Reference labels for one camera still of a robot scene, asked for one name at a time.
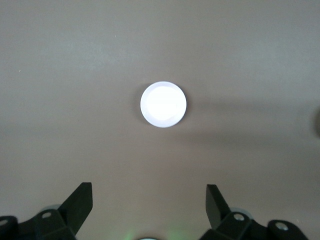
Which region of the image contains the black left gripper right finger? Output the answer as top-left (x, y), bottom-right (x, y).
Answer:
top-left (199, 184), bottom-right (307, 240)

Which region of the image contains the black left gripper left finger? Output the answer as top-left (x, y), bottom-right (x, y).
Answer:
top-left (0, 182), bottom-right (94, 240)

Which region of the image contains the pink bowl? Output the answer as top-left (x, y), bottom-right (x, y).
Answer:
top-left (139, 81), bottom-right (188, 129)

